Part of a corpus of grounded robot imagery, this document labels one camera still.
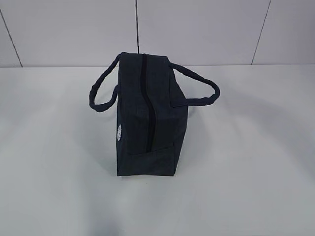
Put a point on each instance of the navy blue lunch bag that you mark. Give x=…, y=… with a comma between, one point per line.
x=152, y=112

